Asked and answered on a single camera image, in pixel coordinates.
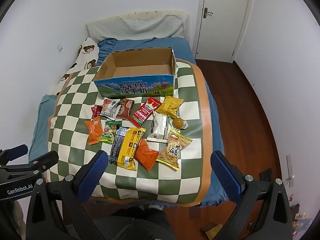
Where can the printed cardboard box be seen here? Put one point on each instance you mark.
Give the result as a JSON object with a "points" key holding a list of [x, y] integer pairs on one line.
{"points": [[135, 87]]}

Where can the brown snack packet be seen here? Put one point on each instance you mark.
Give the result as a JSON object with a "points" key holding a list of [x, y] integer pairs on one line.
{"points": [[125, 108]]}

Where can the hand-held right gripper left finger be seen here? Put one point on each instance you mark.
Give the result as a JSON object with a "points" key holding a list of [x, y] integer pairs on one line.
{"points": [[96, 166]]}

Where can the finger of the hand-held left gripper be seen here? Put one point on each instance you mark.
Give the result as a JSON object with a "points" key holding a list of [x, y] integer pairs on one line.
{"points": [[15, 152], [37, 165]]}

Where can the white door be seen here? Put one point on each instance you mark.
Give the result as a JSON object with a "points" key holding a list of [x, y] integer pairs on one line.
{"points": [[222, 30]]}

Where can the small red triangular packet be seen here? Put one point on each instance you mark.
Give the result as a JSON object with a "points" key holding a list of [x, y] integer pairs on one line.
{"points": [[96, 110]]}

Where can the white wall power strip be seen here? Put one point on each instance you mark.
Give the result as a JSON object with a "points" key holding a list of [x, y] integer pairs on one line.
{"points": [[290, 170]]}

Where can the dark floor box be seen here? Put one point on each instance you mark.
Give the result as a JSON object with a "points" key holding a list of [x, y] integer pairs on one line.
{"points": [[266, 174]]}

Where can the white red snack packet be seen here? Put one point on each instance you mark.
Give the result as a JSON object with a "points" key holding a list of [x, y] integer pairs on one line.
{"points": [[110, 108]]}

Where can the green white checkered mat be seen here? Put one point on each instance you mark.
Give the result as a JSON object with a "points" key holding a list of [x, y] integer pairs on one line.
{"points": [[75, 120]]}

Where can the white wall socket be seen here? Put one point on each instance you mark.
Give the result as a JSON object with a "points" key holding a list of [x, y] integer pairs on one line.
{"points": [[60, 47]]}

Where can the yellow biscuit packet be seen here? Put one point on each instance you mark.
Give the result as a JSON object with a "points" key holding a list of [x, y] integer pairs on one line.
{"points": [[172, 151]]}

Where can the long red snack packet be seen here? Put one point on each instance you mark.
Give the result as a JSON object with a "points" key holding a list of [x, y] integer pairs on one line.
{"points": [[143, 112]]}

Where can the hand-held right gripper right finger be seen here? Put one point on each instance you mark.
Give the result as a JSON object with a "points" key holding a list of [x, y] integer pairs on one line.
{"points": [[223, 171]]}

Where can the blue bed sheet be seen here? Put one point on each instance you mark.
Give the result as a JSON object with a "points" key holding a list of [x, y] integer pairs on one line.
{"points": [[150, 42]]}

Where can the orange snack packet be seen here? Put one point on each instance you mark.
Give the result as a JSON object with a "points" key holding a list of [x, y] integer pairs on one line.
{"points": [[94, 131], [146, 156]]}

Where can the bear print pillow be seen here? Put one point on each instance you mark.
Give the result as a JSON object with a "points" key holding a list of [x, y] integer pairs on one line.
{"points": [[86, 52]]}

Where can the white textured pillow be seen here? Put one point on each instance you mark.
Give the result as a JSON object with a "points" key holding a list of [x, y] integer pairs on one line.
{"points": [[137, 27]]}

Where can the person's legs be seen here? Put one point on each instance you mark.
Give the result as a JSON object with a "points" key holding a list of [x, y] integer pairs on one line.
{"points": [[140, 223]]}

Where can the black striped snack packet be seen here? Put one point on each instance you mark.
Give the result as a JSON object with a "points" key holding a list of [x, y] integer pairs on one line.
{"points": [[117, 145]]}

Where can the green candy packet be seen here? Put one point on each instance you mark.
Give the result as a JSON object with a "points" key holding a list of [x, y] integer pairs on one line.
{"points": [[110, 133]]}

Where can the clear-wrapped brown round pastry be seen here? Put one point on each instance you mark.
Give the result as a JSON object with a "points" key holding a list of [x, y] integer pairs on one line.
{"points": [[178, 123]]}

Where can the brown wooden block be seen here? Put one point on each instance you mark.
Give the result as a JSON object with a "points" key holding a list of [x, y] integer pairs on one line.
{"points": [[211, 230]]}

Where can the long yellow snack packet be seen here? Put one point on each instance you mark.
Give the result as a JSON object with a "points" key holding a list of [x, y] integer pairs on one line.
{"points": [[130, 150]]}

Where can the silver foil packet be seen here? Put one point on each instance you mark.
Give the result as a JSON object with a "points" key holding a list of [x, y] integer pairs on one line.
{"points": [[158, 128]]}

